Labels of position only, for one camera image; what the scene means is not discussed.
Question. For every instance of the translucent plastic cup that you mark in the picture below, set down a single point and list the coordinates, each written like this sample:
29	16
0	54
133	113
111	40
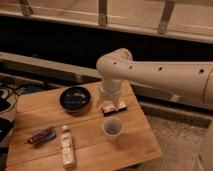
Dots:
112	128

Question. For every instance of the metal railing post middle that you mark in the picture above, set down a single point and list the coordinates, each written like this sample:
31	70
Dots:
102	12

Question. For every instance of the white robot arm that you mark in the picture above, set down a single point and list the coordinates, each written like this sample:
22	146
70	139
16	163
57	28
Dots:
191	80

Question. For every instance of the metal railing post right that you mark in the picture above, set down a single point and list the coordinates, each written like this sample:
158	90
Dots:
166	15

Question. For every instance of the metal railing post left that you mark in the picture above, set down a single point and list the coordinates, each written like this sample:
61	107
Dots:
25	8

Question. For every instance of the red multitool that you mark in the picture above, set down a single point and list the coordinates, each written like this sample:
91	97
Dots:
38	137

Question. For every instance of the white plastic bottle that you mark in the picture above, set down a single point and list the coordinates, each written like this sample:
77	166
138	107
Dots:
67	149

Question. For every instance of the wooden table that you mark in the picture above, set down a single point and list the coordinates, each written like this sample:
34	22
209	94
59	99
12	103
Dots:
93	151

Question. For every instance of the metal railing post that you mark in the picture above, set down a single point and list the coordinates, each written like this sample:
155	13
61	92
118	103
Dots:
166	15
25	8
102	12

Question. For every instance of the blue cloth pad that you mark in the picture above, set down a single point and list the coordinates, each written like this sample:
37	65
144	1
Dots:
49	137

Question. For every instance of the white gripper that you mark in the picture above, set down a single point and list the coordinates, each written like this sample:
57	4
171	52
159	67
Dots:
114	97

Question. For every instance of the dark ceramic bowl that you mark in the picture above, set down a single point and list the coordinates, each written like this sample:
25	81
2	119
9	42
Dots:
75	99

